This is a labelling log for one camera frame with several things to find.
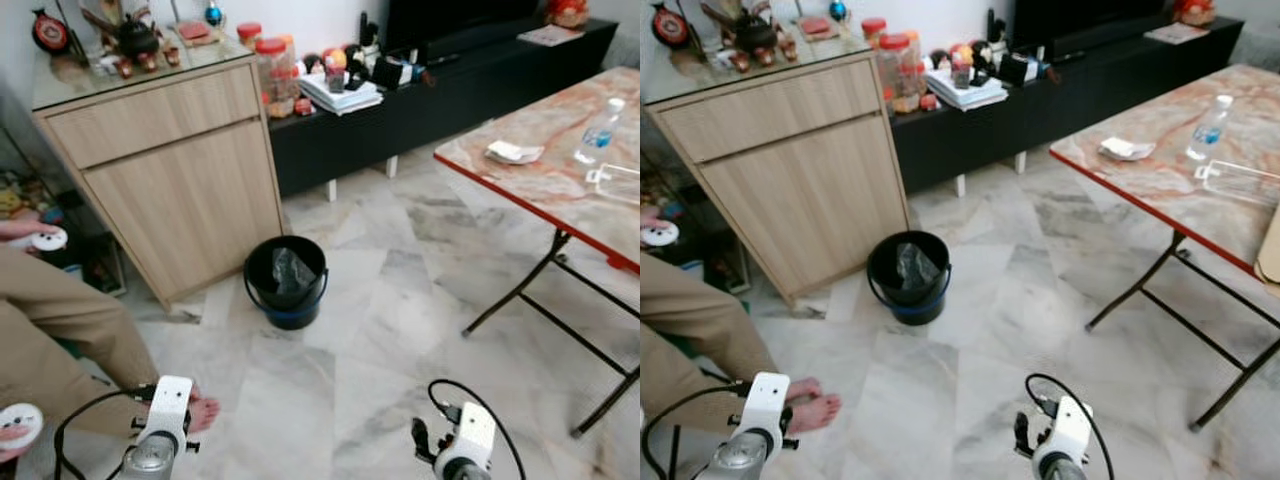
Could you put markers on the clear bubble wrap sheet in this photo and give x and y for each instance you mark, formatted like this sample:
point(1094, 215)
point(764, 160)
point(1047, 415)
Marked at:
point(915, 265)
point(290, 270)

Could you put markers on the white round controller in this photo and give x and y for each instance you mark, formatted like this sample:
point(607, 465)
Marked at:
point(18, 422)
point(660, 235)
point(48, 240)

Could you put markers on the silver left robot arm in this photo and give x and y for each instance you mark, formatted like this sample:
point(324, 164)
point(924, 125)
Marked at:
point(150, 462)
point(740, 460)

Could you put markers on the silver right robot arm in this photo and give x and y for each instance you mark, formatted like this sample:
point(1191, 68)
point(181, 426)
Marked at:
point(1060, 470)
point(465, 472)

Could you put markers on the person's left hand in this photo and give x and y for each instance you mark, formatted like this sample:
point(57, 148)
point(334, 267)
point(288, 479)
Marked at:
point(25, 229)
point(650, 214)

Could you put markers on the person's right hand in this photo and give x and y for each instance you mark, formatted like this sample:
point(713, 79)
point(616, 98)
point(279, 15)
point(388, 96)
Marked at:
point(8, 452)

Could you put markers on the black bucket blue band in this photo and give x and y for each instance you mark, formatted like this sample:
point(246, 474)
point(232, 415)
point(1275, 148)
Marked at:
point(285, 310)
point(908, 305)

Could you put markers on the person's bare foot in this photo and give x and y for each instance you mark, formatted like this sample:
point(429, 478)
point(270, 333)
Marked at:
point(203, 410)
point(818, 412)
point(805, 386)

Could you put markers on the person's leg khaki trousers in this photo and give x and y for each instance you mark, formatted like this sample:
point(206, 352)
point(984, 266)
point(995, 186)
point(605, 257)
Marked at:
point(60, 330)
point(690, 330)

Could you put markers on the beige board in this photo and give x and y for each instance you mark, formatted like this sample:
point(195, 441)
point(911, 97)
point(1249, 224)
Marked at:
point(1270, 245)

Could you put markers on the clear plastic box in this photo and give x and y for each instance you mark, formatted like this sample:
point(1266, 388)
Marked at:
point(1240, 182)
point(615, 183)

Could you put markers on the marble print folding table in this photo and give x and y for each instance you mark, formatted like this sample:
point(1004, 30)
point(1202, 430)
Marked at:
point(560, 130)
point(1180, 150)

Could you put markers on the light wood cabinet glass top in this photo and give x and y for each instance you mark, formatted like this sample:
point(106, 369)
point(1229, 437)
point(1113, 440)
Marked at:
point(800, 190)
point(180, 190)

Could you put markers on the dark shelf with clutter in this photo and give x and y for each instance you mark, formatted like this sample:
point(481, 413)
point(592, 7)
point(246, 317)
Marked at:
point(100, 270)
point(720, 250)

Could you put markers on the stack of white papers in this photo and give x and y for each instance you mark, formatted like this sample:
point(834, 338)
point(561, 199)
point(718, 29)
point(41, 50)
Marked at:
point(965, 92)
point(340, 97)

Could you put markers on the clear plastic water bottle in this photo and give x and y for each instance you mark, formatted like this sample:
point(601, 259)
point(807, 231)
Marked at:
point(1208, 130)
point(598, 135)

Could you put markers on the black low television console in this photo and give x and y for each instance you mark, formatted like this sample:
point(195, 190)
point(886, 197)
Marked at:
point(1080, 85)
point(450, 90)

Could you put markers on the small black box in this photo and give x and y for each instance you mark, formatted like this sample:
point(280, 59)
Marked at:
point(1018, 68)
point(390, 72)

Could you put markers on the colourful cup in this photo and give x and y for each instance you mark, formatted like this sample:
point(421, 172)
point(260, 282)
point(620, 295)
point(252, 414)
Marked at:
point(962, 68)
point(335, 72)

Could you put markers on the large red lid jar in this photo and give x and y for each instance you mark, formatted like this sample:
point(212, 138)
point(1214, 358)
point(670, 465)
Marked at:
point(900, 70)
point(275, 75)

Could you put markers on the black television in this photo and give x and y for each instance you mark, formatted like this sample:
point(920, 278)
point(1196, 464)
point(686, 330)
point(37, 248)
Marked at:
point(1085, 22)
point(460, 25)

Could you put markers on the flat pale book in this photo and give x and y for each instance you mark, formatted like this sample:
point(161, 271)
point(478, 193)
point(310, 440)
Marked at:
point(1177, 33)
point(550, 36)

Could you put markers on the small red lid jar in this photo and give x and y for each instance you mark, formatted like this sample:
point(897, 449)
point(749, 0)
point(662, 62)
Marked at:
point(873, 30)
point(249, 35)

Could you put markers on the orange figurine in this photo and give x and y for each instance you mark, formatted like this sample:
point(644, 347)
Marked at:
point(1195, 10)
point(567, 12)

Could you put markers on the small red tray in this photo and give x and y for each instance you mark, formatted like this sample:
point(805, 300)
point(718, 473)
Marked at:
point(193, 31)
point(815, 26)

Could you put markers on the blue ball ornament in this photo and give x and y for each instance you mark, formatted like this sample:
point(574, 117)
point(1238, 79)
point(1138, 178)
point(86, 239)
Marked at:
point(838, 10)
point(213, 14)

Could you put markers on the red round ornament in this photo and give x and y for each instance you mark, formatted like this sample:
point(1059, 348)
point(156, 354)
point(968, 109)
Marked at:
point(48, 32)
point(668, 25)

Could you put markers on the black teapot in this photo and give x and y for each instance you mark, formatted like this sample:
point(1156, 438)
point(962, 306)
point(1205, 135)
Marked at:
point(755, 35)
point(137, 38)

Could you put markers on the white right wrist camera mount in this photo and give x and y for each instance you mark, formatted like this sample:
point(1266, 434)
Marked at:
point(1068, 430)
point(475, 435)

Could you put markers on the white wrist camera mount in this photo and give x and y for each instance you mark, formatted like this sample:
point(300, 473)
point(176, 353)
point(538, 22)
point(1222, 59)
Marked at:
point(475, 435)
point(765, 410)
point(1068, 430)
point(168, 405)

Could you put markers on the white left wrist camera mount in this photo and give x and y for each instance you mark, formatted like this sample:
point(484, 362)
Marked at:
point(765, 410)
point(168, 405)

